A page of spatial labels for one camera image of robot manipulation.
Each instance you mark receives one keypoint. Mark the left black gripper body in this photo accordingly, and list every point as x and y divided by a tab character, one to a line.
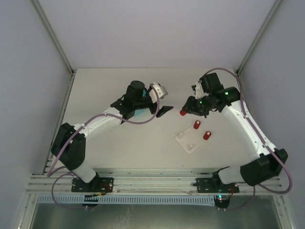
154	108

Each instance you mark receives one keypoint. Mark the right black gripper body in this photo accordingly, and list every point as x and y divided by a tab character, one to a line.
190	105

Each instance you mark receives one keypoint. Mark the red large spring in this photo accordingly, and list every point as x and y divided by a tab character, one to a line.
207	135

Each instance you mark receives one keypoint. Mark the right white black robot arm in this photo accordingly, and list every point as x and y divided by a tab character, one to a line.
266	161

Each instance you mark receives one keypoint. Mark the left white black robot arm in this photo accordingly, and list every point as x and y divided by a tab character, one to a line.
69	146

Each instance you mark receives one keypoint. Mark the teal plastic bin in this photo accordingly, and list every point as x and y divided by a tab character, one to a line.
140	105

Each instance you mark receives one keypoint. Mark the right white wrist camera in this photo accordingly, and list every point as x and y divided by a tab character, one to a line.
197	90

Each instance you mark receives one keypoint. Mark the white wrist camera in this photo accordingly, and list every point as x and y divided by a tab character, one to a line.
157	91
197	90

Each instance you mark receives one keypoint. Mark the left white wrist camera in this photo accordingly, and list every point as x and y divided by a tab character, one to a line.
157	91

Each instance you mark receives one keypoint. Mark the white peg base plate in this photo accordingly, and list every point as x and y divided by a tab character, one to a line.
191	139

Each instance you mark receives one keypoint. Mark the right aluminium corner post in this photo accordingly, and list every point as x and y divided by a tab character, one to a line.
262	30

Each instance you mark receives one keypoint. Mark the aluminium corner post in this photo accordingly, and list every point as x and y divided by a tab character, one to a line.
49	29
262	30

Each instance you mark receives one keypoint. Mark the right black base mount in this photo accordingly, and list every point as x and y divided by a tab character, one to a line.
214	185

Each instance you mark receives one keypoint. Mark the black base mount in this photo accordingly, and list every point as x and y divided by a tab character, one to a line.
214	185
98	184

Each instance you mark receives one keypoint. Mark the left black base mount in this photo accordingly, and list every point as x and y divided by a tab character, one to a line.
98	184

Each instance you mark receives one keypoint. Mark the aluminium rail frame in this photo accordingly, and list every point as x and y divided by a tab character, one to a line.
128	181

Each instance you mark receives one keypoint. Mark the light blue cable duct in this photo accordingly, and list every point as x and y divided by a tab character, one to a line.
127	199

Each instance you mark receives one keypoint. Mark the left aluminium corner post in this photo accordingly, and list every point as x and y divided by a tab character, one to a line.
49	29

